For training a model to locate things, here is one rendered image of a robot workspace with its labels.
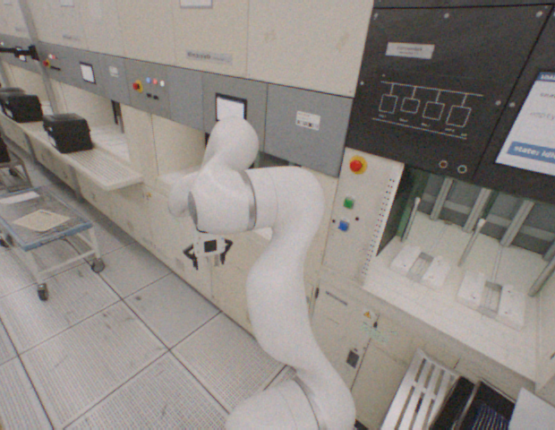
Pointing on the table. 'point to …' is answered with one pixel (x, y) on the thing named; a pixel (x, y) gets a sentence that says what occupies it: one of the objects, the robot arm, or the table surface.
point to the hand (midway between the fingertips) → (209, 262)
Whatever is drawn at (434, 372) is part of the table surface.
